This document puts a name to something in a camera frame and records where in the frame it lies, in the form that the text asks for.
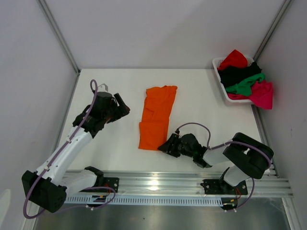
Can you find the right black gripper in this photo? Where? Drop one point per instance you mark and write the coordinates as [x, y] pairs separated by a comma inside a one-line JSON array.
[[171, 145]]

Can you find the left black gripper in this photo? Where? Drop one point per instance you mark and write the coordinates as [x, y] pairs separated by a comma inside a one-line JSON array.
[[122, 108]]

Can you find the orange t shirt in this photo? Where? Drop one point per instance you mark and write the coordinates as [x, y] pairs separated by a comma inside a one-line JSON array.
[[155, 117]]

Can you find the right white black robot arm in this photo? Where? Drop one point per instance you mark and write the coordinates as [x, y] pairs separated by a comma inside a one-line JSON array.
[[249, 157]]

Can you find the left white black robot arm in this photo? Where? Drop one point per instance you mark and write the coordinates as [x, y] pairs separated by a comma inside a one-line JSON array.
[[46, 186]]

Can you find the black t shirt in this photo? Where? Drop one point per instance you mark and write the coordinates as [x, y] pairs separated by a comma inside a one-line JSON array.
[[233, 75]]

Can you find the green t shirt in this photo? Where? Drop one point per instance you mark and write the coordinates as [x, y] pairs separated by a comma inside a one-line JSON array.
[[244, 87]]

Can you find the white plastic laundry basket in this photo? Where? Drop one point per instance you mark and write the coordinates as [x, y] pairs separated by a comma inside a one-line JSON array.
[[227, 101]]

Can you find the magenta t shirt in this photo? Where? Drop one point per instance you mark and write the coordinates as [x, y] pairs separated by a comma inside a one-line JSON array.
[[262, 95]]

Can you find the red t shirt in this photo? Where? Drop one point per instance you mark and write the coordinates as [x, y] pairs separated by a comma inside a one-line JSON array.
[[234, 59]]

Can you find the aluminium mounting rail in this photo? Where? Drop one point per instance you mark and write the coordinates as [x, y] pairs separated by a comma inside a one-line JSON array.
[[189, 184]]

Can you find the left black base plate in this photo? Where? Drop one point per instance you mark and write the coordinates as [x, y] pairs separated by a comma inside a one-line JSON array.
[[111, 182]]

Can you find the slotted grey cable duct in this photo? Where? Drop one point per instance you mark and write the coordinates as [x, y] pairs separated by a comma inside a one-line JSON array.
[[145, 200]]

